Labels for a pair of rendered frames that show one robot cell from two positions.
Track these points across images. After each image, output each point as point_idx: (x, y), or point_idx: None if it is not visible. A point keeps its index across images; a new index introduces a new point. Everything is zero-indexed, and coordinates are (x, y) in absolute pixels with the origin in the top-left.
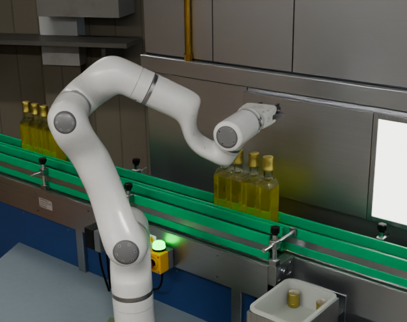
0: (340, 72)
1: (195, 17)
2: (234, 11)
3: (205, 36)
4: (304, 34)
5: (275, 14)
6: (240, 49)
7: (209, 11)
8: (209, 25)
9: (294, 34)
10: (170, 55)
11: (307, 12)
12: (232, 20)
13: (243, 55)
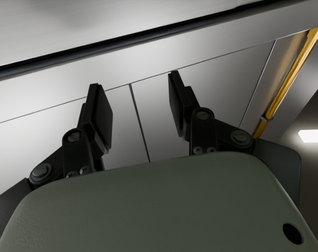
0: (31, 120)
1: (274, 85)
2: (222, 112)
3: (272, 69)
4: (123, 133)
5: (169, 131)
6: (223, 74)
7: (254, 98)
8: (260, 83)
9: (139, 126)
10: None
11: (128, 151)
12: (227, 102)
13: (220, 67)
